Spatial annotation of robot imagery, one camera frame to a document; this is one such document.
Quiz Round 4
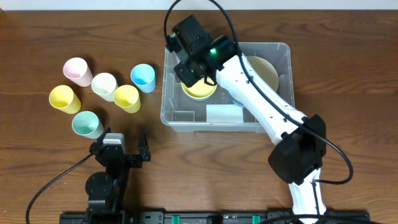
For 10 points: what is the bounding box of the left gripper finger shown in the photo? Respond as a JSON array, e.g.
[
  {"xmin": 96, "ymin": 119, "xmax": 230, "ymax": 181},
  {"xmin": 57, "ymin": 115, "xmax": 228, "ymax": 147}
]
[
  {"xmin": 137, "ymin": 130, "xmax": 149, "ymax": 156},
  {"xmin": 98, "ymin": 127, "xmax": 111, "ymax": 142}
]

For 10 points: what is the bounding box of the white small bowl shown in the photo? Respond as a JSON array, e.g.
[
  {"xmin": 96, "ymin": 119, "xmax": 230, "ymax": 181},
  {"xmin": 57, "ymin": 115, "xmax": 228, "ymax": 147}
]
[{"xmin": 182, "ymin": 78, "xmax": 218, "ymax": 101}]

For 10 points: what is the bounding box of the beige large bowl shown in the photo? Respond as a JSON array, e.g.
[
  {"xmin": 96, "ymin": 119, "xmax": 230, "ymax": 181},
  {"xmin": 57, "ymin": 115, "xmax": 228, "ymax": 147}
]
[{"xmin": 247, "ymin": 56, "xmax": 279, "ymax": 91}]

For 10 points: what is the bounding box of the blue cup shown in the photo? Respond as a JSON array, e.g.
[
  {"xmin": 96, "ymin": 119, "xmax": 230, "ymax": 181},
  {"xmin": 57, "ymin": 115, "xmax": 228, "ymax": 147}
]
[{"xmin": 131, "ymin": 63, "xmax": 156, "ymax": 93}]

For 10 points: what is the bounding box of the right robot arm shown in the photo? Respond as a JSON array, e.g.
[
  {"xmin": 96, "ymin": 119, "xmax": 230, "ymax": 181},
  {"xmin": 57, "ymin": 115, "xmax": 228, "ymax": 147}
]
[{"xmin": 166, "ymin": 16, "xmax": 326, "ymax": 215}]

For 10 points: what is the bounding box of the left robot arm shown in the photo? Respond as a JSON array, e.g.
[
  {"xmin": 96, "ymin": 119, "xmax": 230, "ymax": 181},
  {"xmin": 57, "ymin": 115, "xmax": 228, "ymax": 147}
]
[{"xmin": 84, "ymin": 128, "xmax": 151, "ymax": 224}]

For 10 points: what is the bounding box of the clear plastic storage container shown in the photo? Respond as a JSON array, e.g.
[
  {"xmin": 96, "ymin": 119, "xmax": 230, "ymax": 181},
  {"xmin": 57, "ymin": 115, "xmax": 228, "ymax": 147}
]
[{"xmin": 160, "ymin": 42, "xmax": 295, "ymax": 133}]

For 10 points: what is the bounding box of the green cup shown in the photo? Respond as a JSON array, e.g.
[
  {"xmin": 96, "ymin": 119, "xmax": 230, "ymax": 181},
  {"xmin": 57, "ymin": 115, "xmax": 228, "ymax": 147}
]
[{"xmin": 72, "ymin": 111, "xmax": 104, "ymax": 139}]

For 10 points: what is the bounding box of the yellow cup centre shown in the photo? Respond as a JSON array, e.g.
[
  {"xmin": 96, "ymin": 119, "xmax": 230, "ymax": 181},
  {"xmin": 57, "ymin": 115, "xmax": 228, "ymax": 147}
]
[{"xmin": 113, "ymin": 85, "xmax": 141, "ymax": 113}]

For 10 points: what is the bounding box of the yellow cup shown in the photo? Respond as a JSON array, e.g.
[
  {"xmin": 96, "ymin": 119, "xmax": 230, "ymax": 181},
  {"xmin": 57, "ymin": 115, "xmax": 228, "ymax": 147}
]
[
  {"xmin": 113, "ymin": 85, "xmax": 141, "ymax": 113},
  {"xmin": 49, "ymin": 85, "xmax": 81, "ymax": 114}
]

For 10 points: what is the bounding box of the cream white cup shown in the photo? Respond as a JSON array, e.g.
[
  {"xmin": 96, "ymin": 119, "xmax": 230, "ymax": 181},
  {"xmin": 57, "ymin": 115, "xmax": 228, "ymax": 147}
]
[{"xmin": 91, "ymin": 73, "xmax": 118, "ymax": 102}]

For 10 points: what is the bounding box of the dark blue bowl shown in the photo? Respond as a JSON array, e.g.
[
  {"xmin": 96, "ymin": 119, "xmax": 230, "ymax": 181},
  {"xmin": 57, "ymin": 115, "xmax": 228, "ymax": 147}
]
[{"xmin": 227, "ymin": 91, "xmax": 244, "ymax": 108}]

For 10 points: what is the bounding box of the yellow cup left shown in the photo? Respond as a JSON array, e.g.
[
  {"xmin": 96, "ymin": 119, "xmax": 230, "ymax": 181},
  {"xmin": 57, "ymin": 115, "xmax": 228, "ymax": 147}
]
[{"xmin": 49, "ymin": 85, "xmax": 81, "ymax": 114}]

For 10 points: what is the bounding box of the pink cup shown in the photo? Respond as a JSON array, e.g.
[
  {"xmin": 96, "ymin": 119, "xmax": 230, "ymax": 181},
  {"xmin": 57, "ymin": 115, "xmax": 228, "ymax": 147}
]
[{"xmin": 63, "ymin": 57, "xmax": 93, "ymax": 87}]

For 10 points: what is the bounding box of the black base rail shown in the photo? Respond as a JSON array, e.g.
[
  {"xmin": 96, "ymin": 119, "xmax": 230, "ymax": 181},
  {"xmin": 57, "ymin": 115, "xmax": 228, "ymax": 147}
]
[{"xmin": 58, "ymin": 210, "xmax": 371, "ymax": 224}]

